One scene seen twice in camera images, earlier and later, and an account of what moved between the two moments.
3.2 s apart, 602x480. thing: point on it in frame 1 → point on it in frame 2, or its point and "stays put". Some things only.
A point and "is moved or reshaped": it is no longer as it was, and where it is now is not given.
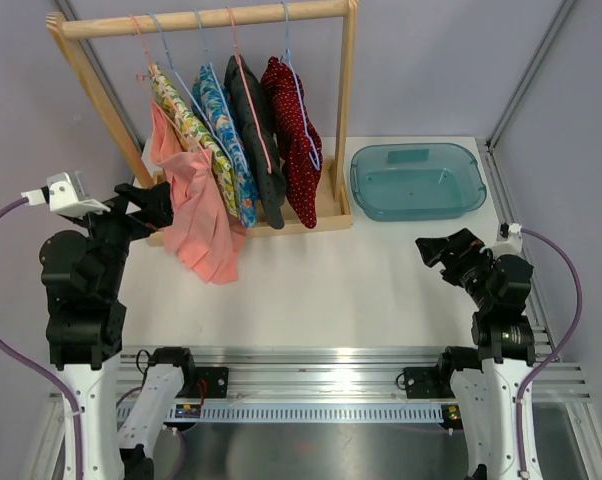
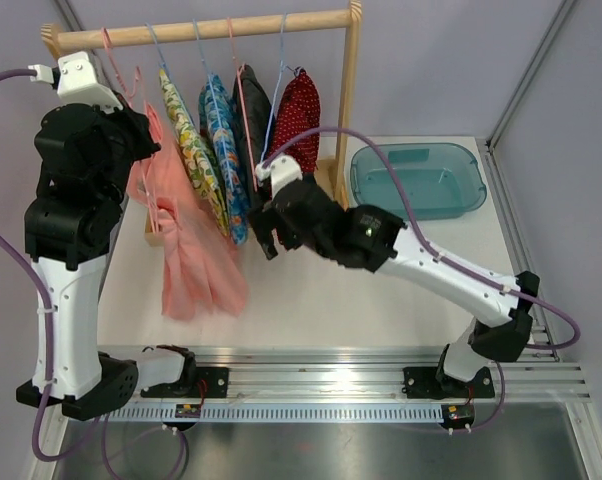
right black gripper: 464,244 → 264,220
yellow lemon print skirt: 189,131 → 192,147
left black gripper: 155,208 → 132,120
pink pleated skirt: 200,224 is moved or reshaped
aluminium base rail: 336,374 stays put
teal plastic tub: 416,181 stays put
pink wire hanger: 164,100 → 153,137
